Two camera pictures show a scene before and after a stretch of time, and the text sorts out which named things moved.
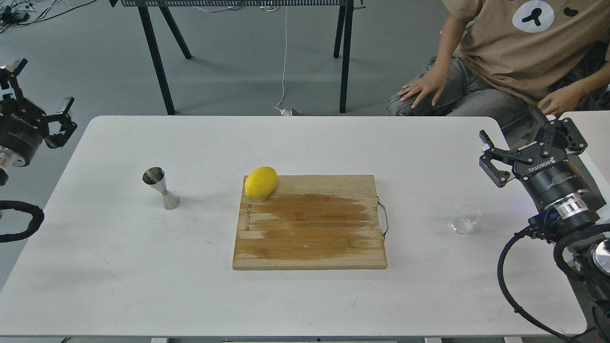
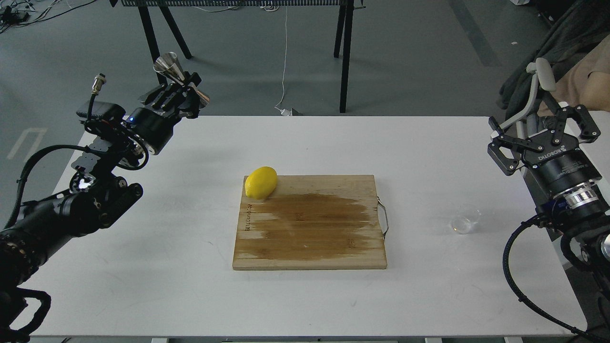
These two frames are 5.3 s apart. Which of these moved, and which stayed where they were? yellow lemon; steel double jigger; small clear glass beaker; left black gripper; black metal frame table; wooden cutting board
Moved: left black gripper; steel double jigger
Stayed: small clear glass beaker; yellow lemon; black metal frame table; wooden cutting board
